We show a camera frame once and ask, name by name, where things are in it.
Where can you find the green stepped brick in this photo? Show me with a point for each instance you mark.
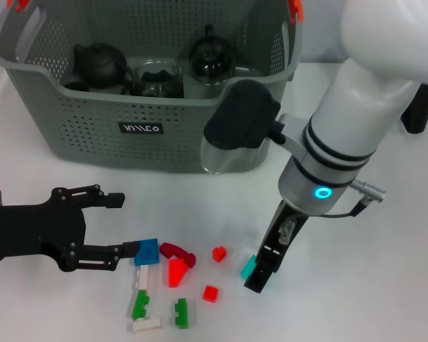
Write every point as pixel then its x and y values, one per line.
pixel 180 315
pixel 140 304

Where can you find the long white brick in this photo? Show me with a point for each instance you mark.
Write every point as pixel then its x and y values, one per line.
pixel 142 278

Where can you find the dark red arch brick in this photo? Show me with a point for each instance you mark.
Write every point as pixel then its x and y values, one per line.
pixel 173 249

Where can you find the blue square brick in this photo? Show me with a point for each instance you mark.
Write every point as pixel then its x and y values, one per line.
pixel 148 253

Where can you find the teal square brick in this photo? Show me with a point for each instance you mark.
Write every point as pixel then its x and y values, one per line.
pixel 248 269

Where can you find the glass teacup with black base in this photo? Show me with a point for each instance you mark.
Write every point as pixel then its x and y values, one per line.
pixel 212 60
pixel 158 80

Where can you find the short white studded brick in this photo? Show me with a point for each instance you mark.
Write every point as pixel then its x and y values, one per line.
pixel 144 326

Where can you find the grey perforated storage bin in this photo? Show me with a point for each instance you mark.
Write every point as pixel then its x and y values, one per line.
pixel 164 142

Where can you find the black clay teapot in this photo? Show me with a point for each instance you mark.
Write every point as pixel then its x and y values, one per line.
pixel 100 66

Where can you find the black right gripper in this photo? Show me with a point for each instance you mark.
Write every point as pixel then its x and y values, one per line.
pixel 285 228

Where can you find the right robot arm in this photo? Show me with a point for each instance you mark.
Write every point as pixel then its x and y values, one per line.
pixel 360 107

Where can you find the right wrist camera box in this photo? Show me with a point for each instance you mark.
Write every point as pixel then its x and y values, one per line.
pixel 242 114

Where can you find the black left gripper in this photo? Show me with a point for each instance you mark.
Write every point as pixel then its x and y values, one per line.
pixel 28 231

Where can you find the small red brick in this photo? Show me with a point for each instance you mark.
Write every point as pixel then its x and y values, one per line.
pixel 210 294
pixel 219 254

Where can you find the red slope brick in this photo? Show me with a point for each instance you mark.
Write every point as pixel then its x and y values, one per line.
pixel 174 274

